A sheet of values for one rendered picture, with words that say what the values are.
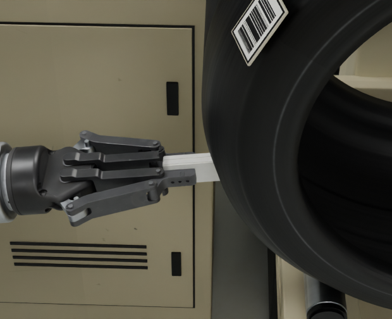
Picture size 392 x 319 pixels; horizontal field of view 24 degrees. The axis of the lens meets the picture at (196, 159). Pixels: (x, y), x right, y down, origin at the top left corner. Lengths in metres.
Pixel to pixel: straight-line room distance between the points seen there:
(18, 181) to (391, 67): 0.53
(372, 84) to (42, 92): 0.63
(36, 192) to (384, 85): 0.51
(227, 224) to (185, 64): 0.84
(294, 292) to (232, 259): 1.17
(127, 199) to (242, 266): 1.29
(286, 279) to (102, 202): 0.26
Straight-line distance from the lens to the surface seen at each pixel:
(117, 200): 0.96
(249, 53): 0.75
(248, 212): 0.89
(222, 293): 2.19
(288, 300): 1.09
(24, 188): 0.99
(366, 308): 1.17
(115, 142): 1.02
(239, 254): 2.27
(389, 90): 1.25
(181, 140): 1.67
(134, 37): 1.53
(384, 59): 1.25
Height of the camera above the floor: 1.72
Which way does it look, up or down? 44 degrees down
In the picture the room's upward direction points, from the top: straight up
